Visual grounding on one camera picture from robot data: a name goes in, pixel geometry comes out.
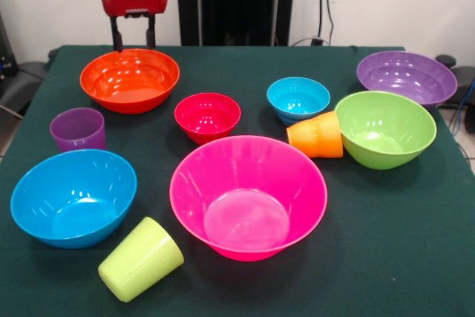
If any large orange-red bowl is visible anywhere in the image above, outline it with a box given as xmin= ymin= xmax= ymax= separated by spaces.
xmin=79 ymin=48 xmax=181 ymax=115

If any large pink bowl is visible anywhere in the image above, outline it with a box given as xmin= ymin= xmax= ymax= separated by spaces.
xmin=168 ymin=134 xmax=329 ymax=263

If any orange cup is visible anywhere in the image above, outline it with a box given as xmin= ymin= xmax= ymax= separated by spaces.
xmin=286 ymin=111 xmax=344 ymax=160

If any green cup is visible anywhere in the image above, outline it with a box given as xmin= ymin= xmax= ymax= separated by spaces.
xmin=97 ymin=216 xmax=186 ymax=304

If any small red-pink bowl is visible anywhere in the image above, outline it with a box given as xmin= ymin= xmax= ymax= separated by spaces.
xmin=174 ymin=92 xmax=242 ymax=146

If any purple cup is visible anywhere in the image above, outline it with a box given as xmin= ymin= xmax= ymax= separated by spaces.
xmin=49 ymin=107 xmax=108 ymax=154

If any large blue bowl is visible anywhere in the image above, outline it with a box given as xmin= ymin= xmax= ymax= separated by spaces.
xmin=10 ymin=148 xmax=138 ymax=250

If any small blue bowl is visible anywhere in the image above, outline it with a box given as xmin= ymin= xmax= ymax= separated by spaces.
xmin=266 ymin=76 xmax=331 ymax=127

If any large green bowl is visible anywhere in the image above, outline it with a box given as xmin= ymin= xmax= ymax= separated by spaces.
xmin=334 ymin=91 xmax=438 ymax=171

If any large purple bowl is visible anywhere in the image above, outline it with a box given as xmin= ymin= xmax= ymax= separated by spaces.
xmin=356 ymin=50 xmax=458 ymax=110

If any dark green tablecloth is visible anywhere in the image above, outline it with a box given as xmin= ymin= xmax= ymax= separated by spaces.
xmin=0 ymin=45 xmax=475 ymax=317

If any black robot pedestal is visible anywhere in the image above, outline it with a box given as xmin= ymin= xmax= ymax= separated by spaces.
xmin=171 ymin=0 xmax=300 ymax=47

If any blue cable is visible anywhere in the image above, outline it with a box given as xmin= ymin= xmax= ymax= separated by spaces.
xmin=448 ymin=79 xmax=475 ymax=136

